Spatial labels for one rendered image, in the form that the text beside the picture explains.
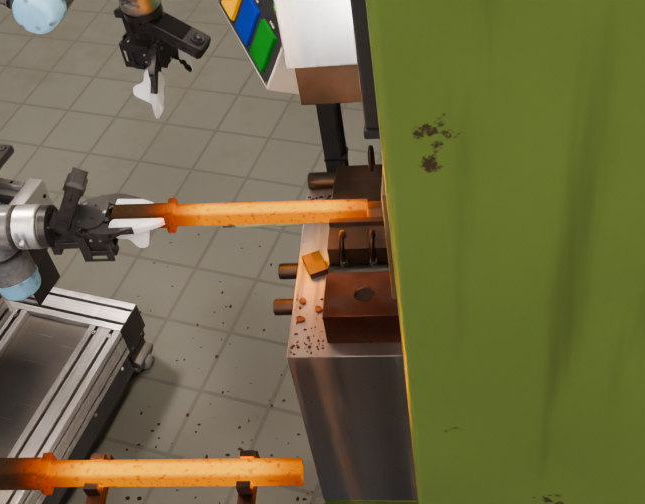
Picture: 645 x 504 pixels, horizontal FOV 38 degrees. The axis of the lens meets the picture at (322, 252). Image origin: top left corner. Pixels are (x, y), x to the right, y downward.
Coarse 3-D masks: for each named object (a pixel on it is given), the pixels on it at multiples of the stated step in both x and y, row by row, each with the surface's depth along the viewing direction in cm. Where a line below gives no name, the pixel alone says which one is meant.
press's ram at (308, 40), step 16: (288, 0) 104; (304, 0) 104; (320, 0) 104; (336, 0) 104; (288, 16) 106; (304, 16) 106; (320, 16) 105; (336, 16) 105; (288, 32) 107; (304, 32) 107; (320, 32) 107; (336, 32) 107; (352, 32) 107; (288, 48) 109; (304, 48) 109; (320, 48) 109; (336, 48) 108; (352, 48) 108; (288, 64) 111; (304, 64) 110; (320, 64) 110; (336, 64) 110; (352, 64) 110
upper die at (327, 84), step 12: (300, 72) 118; (312, 72) 117; (324, 72) 117; (336, 72) 117; (348, 72) 117; (300, 84) 119; (312, 84) 119; (324, 84) 119; (336, 84) 119; (348, 84) 118; (300, 96) 120; (312, 96) 120; (324, 96) 120; (336, 96) 120; (348, 96) 120; (360, 96) 120
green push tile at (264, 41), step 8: (264, 24) 176; (264, 32) 176; (272, 32) 174; (256, 40) 179; (264, 40) 176; (272, 40) 173; (256, 48) 179; (264, 48) 176; (272, 48) 174; (256, 56) 179; (264, 56) 176; (256, 64) 179; (264, 64) 176; (264, 72) 177
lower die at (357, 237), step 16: (336, 176) 154; (352, 176) 154; (368, 176) 153; (336, 192) 150; (352, 192) 150; (368, 192) 149; (336, 224) 145; (352, 224) 144; (368, 224) 144; (336, 240) 143; (352, 240) 142; (368, 240) 142; (384, 240) 142; (336, 256) 143; (352, 256) 143; (368, 256) 142; (384, 256) 142
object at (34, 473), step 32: (0, 480) 130; (32, 480) 129; (64, 480) 127; (96, 480) 126; (128, 480) 126; (160, 480) 125; (192, 480) 125; (224, 480) 124; (256, 480) 124; (288, 480) 123
